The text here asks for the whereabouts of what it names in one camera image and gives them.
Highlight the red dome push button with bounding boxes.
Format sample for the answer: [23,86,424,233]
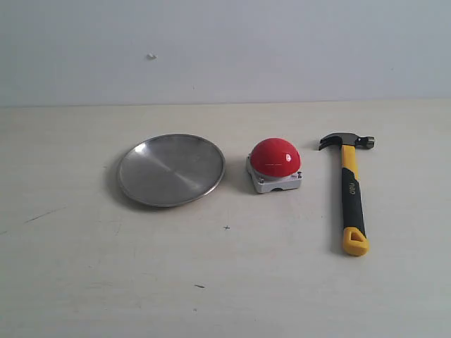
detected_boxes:
[246,137,302,194]

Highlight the yellow black claw hammer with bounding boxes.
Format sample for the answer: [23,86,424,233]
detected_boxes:
[319,132,375,256]

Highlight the round stainless steel plate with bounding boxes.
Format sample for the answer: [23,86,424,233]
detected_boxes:
[117,134,226,208]

